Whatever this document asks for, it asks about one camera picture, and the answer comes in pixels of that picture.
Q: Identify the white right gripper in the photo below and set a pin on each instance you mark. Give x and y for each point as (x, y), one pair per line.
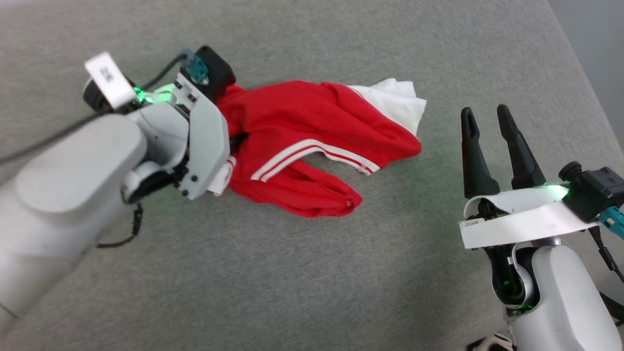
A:
(521, 219)

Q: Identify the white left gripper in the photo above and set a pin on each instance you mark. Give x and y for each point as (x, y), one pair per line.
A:
(207, 141)

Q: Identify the red white sports jersey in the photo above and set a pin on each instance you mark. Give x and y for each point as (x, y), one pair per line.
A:
(302, 117)

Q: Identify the black white robot base part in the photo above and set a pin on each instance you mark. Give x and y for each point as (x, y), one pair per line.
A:
(490, 342)

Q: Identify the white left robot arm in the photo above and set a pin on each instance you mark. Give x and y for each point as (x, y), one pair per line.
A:
(63, 195)

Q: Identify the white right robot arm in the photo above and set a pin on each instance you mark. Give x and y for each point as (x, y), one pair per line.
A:
(565, 302)

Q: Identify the grey felt table cover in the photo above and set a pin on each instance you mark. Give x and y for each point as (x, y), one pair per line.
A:
(292, 273)

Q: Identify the teal left camera connector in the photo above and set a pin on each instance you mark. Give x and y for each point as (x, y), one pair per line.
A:
(197, 68)

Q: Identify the teal camera connector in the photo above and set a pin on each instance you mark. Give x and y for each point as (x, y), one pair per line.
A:
(197, 68)
(613, 220)

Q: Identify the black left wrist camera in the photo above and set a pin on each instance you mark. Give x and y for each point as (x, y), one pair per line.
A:
(219, 68)

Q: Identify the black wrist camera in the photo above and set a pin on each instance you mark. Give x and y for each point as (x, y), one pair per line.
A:
(594, 190)
(219, 68)

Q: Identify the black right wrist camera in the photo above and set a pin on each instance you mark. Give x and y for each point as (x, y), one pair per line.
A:
(594, 190)

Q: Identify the teal right camera connector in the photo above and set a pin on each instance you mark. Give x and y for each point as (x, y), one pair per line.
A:
(613, 220)

